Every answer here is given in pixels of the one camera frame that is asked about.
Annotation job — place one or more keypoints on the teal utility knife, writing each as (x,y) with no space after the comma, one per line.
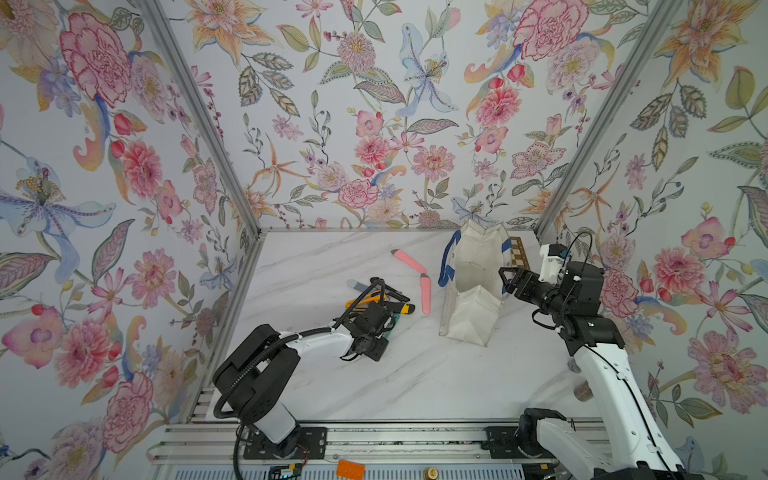
(390,325)

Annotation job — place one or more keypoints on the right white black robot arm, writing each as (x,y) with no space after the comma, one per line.
(639,450)

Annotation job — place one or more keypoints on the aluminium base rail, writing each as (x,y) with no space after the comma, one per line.
(361,442)

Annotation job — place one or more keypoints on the orange plastic block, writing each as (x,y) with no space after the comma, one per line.
(350,470)

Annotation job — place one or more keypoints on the wooden chessboard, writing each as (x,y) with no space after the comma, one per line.
(518,253)

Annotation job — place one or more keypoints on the white canvas cartoon pouch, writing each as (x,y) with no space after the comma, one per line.
(469,274)

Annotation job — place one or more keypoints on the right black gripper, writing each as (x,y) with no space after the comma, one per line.
(527,279)

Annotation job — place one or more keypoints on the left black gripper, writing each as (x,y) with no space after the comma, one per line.
(379,353)

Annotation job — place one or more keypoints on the grey blue utility knife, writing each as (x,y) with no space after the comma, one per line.
(357,285)

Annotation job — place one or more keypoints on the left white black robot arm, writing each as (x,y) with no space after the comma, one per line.
(252,379)

